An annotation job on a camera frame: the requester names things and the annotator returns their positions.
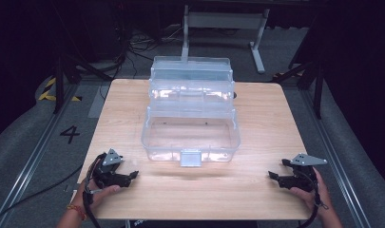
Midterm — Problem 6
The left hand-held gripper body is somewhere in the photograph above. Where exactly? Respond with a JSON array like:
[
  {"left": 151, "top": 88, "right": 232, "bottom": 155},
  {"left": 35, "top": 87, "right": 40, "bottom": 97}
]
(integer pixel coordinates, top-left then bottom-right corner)
[{"left": 90, "top": 147, "right": 125, "bottom": 189}]

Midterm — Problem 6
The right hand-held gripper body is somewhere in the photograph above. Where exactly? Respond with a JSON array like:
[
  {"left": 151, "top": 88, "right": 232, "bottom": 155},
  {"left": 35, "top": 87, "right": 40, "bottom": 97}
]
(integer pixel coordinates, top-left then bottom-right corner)
[{"left": 278, "top": 153, "right": 329, "bottom": 193}]

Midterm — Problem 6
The clear plastic storage box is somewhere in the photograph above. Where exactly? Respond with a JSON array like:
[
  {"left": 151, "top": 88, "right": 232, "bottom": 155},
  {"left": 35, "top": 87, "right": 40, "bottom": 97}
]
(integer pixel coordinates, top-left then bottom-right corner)
[{"left": 140, "top": 55, "right": 241, "bottom": 168}]

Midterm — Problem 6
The person's right hand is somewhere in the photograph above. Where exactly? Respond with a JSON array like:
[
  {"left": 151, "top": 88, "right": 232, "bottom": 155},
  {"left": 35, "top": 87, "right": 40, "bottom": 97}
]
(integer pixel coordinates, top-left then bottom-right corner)
[{"left": 289, "top": 166, "right": 336, "bottom": 221}]

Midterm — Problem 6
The person's left hand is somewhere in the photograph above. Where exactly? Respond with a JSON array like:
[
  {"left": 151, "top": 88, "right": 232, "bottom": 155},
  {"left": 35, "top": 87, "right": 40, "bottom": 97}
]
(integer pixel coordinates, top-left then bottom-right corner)
[{"left": 75, "top": 178, "right": 122, "bottom": 213}]

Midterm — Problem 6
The black tripod stand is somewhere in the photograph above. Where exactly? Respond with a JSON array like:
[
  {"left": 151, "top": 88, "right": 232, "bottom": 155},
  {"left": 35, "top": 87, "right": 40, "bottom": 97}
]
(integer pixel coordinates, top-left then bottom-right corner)
[
  {"left": 272, "top": 58, "right": 325, "bottom": 121},
  {"left": 51, "top": 51, "right": 114, "bottom": 115}
]

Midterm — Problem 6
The yellow black floor tape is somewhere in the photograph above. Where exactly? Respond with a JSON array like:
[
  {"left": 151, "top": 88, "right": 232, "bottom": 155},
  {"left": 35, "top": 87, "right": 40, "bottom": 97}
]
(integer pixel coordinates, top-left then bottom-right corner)
[{"left": 37, "top": 77, "right": 84, "bottom": 103}]

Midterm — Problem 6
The right hand-held gripper cable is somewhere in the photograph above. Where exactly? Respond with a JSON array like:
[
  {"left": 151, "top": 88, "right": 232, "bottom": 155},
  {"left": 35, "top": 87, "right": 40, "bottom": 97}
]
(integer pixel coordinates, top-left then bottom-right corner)
[{"left": 298, "top": 177, "right": 328, "bottom": 228}]

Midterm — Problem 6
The hand-held gripper cable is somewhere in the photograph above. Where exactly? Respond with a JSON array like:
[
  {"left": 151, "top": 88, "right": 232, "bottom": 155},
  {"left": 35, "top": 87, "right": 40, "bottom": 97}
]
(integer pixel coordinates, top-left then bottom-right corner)
[
  {"left": 298, "top": 177, "right": 328, "bottom": 228},
  {"left": 82, "top": 185, "right": 103, "bottom": 228}
]

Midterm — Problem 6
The metal floor rail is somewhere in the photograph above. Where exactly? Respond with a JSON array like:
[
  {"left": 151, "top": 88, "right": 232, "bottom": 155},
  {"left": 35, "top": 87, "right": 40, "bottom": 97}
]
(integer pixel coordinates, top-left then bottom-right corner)
[
  {"left": 298, "top": 88, "right": 374, "bottom": 228},
  {"left": 0, "top": 83, "right": 81, "bottom": 224}
]

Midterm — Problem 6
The left hand-held gripper cable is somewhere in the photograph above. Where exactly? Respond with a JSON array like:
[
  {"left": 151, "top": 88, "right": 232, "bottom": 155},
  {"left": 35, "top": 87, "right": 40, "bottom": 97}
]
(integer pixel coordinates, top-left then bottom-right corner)
[{"left": 82, "top": 185, "right": 103, "bottom": 228}]

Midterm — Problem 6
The red beaded bracelet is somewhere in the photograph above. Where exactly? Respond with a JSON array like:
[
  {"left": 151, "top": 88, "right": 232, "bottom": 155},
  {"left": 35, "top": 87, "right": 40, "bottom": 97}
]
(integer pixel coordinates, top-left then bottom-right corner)
[{"left": 66, "top": 204, "right": 87, "bottom": 221}]

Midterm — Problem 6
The black floor cable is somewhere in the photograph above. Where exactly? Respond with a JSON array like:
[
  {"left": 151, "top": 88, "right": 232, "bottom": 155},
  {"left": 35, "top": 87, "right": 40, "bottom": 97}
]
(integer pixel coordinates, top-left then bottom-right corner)
[{"left": 0, "top": 163, "right": 84, "bottom": 223}]

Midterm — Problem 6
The bundle of black cables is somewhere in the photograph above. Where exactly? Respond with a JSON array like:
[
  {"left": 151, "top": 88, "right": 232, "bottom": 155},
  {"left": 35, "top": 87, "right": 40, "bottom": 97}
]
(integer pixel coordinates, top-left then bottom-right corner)
[{"left": 99, "top": 18, "right": 185, "bottom": 99}]

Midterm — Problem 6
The white metal table frame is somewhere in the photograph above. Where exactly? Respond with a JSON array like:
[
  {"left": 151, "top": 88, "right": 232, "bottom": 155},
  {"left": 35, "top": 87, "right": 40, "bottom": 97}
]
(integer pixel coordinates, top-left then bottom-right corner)
[{"left": 181, "top": 4, "right": 271, "bottom": 75}]

